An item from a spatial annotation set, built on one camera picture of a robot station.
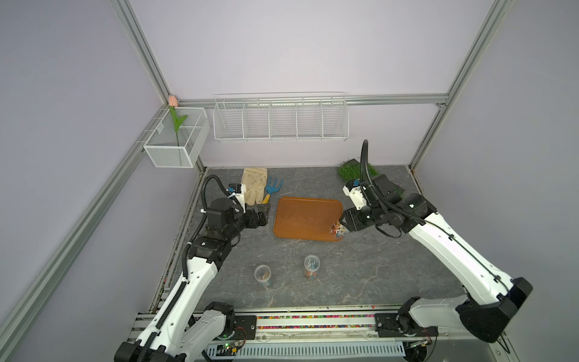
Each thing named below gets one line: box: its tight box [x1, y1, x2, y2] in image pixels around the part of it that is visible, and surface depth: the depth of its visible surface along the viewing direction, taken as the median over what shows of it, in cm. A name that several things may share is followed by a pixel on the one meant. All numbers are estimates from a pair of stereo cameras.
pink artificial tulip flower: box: [168, 95, 189, 148], surface depth 92 cm
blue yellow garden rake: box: [261, 176, 285, 205], surface depth 115 cm
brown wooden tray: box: [273, 196, 344, 242], surface depth 104 cm
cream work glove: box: [241, 167, 268, 206], surface depth 118 cm
